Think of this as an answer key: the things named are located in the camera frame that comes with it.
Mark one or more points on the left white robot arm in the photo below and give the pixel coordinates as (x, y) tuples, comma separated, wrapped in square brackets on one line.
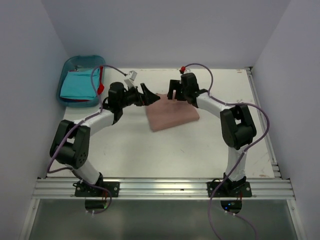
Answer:
[(70, 146)]

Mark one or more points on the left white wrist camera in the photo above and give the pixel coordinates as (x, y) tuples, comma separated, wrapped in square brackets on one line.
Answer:
[(130, 79)]

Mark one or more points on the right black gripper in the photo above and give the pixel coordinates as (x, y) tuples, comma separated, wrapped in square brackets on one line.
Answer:
[(174, 85)]

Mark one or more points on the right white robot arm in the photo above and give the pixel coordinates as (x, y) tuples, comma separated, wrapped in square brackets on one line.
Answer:
[(237, 126)]

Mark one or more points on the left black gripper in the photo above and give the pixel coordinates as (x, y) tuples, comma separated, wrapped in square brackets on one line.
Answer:
[(147, 98)]

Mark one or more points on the pink t shirt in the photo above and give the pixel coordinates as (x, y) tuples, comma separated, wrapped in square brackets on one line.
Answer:
[(169, 113)]

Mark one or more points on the teal plastic bin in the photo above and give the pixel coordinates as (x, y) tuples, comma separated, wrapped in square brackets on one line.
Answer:
[(80, 62)]

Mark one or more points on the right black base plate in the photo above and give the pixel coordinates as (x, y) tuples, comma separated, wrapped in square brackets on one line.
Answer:
[(229, 189)]

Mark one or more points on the aluminium rail frame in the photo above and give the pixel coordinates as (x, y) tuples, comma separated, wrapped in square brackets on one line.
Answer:
[(168, 189)]

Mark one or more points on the turquoise folded t shirt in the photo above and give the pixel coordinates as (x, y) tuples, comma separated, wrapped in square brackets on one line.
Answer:
[(77, 86)]

